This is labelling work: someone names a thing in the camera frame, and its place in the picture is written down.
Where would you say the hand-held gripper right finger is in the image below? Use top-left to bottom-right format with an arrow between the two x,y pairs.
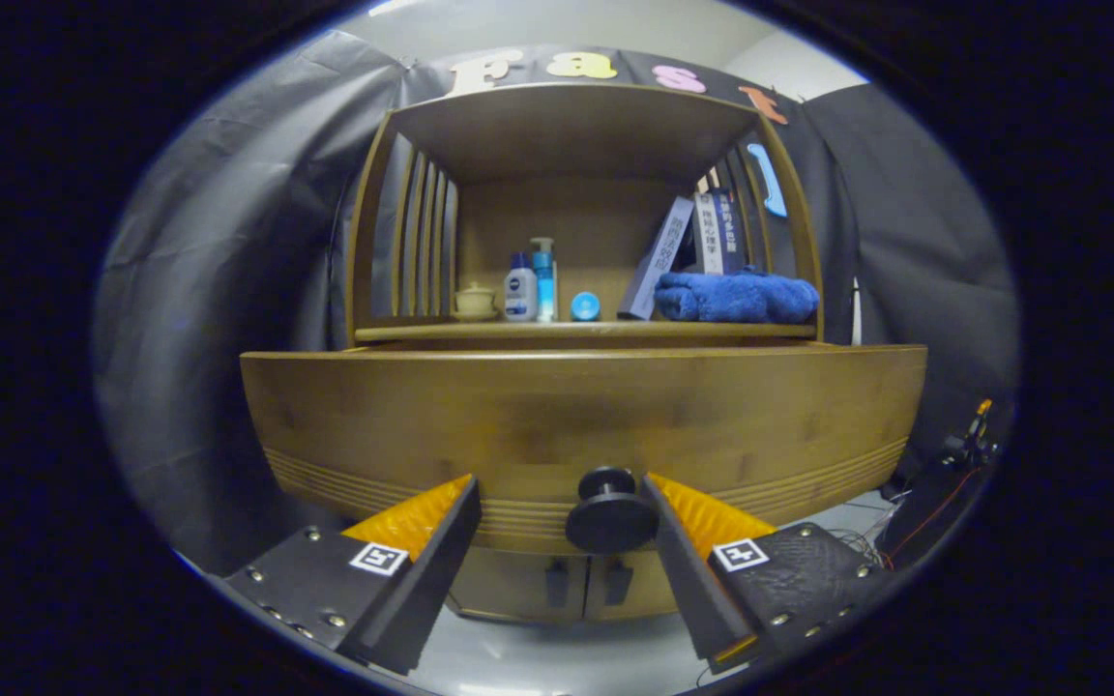
642,472 -> 892,675

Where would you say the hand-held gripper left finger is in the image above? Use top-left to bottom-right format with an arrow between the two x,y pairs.
214,474 -> 484,678

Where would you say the wooden drawer with black knob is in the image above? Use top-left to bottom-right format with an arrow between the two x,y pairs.
240,343 -> 928,557

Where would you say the wooden cabinet door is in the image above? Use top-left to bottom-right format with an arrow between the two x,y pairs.
584,551 -> 689,622
446,546 -> 589,623

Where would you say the wooden countertop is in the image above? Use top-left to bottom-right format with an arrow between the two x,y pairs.
354,319 -> 817,342

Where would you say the wooden cabinet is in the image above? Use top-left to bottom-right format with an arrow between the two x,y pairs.
344,82 -> 824,624

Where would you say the black side table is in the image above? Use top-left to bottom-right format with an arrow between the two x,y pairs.
881,464 -> 988,571

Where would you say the cream lidded teacup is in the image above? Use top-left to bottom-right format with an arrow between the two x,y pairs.
454,281 -> 500,322

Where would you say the blue folded towel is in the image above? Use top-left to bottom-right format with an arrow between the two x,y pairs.
654,268 -> 821,325

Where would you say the white bottle with blue cap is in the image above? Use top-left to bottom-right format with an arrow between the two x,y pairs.
504,252 -> 539,322

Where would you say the blue pump bottle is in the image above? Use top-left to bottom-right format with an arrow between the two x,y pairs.
530,237 -> 558,323

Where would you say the orange black device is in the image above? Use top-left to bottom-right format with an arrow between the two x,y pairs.
939,398 -> 998,470

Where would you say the light purple book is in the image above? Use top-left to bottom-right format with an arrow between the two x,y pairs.
617,196 -> 695,321

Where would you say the white book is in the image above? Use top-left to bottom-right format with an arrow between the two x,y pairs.
692,191 -> 724,276

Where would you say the dark blue book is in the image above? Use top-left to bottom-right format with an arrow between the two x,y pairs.
717,188 -> 747,275

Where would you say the black backdrop cloth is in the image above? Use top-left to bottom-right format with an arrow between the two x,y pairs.
93,29 -> 1020,581

